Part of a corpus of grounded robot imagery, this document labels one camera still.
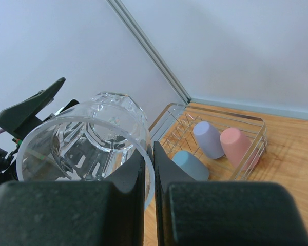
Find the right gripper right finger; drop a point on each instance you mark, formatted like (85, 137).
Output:
(191, 212)

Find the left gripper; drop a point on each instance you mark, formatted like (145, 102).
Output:
(19, 120)

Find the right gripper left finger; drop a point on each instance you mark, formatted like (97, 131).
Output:
(106, 212)

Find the blue plastic cup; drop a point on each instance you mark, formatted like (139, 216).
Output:
(191, 165)

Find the clear glass tumbler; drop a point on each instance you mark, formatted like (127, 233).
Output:
(88, 142)

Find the purple plastic cup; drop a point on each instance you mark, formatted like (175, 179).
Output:
(208, 139)

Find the pink plastic cup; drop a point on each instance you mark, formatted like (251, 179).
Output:
(235, 145)

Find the clear wire dish rack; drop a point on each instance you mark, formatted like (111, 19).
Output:
(174, 130)

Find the left aluminium corner post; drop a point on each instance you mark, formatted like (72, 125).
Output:
(126, 17)

